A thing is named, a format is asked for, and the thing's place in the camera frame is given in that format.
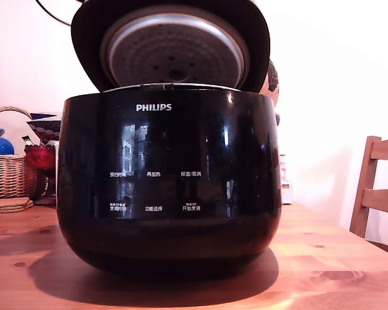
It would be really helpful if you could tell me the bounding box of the small white box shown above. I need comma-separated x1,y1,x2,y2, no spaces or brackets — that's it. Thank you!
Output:
281,181,293,205

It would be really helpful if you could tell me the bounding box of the black rice cooker lid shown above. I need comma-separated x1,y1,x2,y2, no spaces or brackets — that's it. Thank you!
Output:
70,0,271,95

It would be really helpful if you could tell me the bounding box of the orange and brown globe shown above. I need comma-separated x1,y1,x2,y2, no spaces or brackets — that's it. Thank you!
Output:
261,58,279,106

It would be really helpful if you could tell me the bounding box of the red glass goblet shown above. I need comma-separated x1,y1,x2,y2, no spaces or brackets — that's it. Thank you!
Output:
23,144,58,206

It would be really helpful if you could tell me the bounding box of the blue ball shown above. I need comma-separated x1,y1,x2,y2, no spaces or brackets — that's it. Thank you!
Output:
0,136,16,156

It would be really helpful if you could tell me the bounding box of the stack of cork coasters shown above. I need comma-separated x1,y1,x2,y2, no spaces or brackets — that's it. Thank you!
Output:
0,197,34,214

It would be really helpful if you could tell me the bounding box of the black cable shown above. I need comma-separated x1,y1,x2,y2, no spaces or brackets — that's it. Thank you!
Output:
35,0,85,27

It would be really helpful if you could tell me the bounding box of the black Philips rice cooker body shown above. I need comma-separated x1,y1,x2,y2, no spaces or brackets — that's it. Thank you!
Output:
56,83,283,279

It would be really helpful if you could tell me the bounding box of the patterned dark bowl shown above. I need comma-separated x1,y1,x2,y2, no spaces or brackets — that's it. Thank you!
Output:
26,119,63,145

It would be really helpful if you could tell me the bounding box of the woven wicker basket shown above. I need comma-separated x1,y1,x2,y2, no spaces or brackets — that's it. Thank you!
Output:
0,106,39,201

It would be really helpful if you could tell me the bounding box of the wooden chair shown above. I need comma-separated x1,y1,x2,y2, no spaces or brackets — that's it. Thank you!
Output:
349,135,388,260

